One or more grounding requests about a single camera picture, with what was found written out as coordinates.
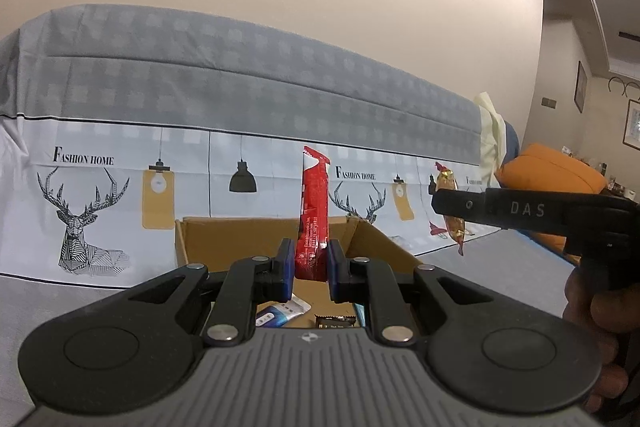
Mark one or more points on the dark brown snack packet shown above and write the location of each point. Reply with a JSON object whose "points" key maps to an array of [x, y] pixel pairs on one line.
{"points": [[335, 321]]}

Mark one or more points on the wall switch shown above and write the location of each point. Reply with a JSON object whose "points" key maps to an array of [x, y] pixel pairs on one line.
{"points": [[549, 102]]}

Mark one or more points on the ceiling air vent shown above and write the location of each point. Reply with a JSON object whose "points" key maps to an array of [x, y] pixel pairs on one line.
{"points": [[630, 35]]}

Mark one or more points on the orange cushion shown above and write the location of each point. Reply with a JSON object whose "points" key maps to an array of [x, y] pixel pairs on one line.
{"points": [[550, 169], [511, 142], [547, 243]]}

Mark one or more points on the small dark picture frame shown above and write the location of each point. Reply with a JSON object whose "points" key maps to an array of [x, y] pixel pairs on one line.
{"points": [[580, 87]]}

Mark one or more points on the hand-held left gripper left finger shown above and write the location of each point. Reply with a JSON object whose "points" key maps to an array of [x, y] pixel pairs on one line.
{"points": [[286, 269]]}

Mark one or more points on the cream cloth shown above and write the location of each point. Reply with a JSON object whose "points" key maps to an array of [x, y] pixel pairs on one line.
{"points": [[492, 132]]}

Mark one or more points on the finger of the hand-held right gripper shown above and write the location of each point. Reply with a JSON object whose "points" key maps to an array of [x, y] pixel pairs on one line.
{"points": [[460, 204]]}

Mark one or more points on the curved wall hooks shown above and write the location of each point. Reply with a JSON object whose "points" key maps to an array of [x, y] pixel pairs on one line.
{"points": [[617, 79]]}

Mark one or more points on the gold snack packet red ends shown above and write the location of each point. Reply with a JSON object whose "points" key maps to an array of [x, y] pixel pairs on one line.
{"points": [[450, 179]]}

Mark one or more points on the cluttered tabletop items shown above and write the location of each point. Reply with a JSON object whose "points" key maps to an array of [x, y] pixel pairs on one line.
{"points": [[622, 189]]}

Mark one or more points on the person's right hand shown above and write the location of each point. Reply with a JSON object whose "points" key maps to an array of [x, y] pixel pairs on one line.
{"points": [[600, 322]]}

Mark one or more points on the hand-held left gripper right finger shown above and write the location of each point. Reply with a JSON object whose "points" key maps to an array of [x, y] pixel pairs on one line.
{"points": [[335, 272]]}

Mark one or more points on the light framed picture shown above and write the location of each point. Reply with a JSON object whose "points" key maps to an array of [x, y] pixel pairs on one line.
{"points": [[632, 122]]}

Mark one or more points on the cardboard box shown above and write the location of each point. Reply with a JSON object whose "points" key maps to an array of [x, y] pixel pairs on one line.
{"points": [[225, 242]]}

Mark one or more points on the long red snack packet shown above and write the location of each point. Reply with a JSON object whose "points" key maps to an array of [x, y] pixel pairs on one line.
{"points": [[312, 217]]}

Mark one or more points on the white and blue snack packet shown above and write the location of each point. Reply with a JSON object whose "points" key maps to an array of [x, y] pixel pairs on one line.
{"points": [[285, 312]]}

